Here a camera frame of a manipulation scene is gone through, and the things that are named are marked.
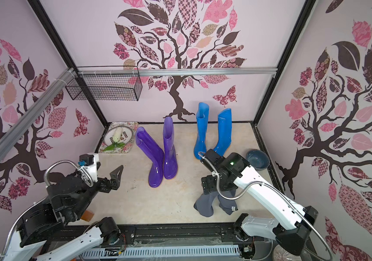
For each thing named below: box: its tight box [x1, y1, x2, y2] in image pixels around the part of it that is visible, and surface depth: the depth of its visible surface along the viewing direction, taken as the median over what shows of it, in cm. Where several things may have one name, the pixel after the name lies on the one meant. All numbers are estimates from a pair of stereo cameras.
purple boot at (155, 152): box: [135, 126, 165, 188], surface depth 89 cm
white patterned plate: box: [103, 126, 133, 147], surface depth 113 cm
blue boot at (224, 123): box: [213, 108, 233, 158], surface depth 96 cm
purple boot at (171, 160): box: [163, 116, 178, 180], surface depth 92 cm
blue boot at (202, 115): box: [193, 102, 210, 160], surface depth 99 cm
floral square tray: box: [98, 121, 139, 154], surface depth 109 cm
